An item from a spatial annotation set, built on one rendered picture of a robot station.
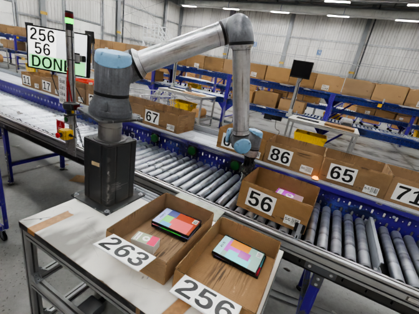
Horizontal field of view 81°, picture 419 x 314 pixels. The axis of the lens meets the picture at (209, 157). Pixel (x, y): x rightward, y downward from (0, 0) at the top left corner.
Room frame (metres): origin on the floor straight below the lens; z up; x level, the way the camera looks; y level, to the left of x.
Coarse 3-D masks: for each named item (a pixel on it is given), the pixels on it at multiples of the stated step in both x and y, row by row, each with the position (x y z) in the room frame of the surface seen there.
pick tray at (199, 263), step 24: (216, 240) 0.90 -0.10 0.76; (240, 240) 0.92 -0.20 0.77; (264, 240) 0.88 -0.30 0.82; (192, 264) 0.74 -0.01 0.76; (216, 264) 0.76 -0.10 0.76; (264, 264) 0.81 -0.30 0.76; (216, 288) 0.65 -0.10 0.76; (240, 288) 0.67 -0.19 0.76; (264, 288) 0.60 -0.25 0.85; (240, 312) 0.52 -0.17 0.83
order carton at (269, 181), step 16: (256, 176) 1.50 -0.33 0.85; (272, 176) 1.46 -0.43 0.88; (288, 176) 1.42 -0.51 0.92; (240, 192) 1.25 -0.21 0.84; (272, 192) 1.17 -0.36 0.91; (304, 192) 1.37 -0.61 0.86; (288, 208) 1.12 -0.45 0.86; (304, 208) 1.09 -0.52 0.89; (288, 224) 1.11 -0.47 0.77; (304, 224) 1.08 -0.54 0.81
